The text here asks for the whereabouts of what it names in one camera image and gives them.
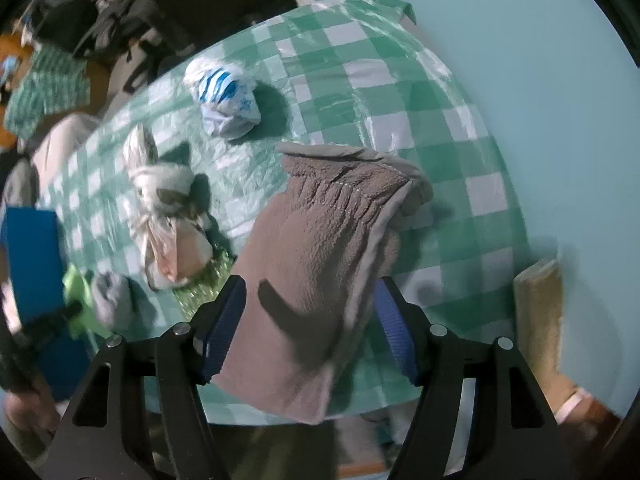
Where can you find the left hand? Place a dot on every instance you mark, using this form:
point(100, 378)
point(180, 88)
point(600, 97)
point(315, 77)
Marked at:
point(32, 411)

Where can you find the grey fleece cloth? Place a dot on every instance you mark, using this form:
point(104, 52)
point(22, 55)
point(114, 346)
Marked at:
point(310, 266)

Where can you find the black office chair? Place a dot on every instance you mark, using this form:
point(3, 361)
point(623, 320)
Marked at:
point(104, 31)

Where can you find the light green cloth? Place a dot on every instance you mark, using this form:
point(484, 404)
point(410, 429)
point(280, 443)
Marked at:
point(77, 290)

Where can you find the green checkered tablecloth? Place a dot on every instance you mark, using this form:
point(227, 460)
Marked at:
point(333, 72)

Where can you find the bed with grey sheet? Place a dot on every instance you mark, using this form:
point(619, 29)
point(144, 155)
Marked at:
point(24, 176)

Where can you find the wooden boards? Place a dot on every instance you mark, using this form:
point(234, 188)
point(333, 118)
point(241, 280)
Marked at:
point(538, 296)

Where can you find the grey sock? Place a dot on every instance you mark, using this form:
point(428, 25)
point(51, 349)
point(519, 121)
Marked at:
point(112, 301)

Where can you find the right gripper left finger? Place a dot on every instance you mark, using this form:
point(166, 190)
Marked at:
point(214, 326)

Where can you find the green glitter cloth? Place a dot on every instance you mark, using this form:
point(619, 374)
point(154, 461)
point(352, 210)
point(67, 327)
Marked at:
point(206, 286)

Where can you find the blue striped white plastic bag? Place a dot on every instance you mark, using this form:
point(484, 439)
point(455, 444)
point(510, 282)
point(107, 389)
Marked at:
point(225, 96)

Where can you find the green checkered cloth on box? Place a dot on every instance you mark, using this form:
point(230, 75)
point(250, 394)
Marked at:
point(55, 82)

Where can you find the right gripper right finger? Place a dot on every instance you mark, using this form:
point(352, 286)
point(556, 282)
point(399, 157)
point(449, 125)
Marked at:
point(405, 327)

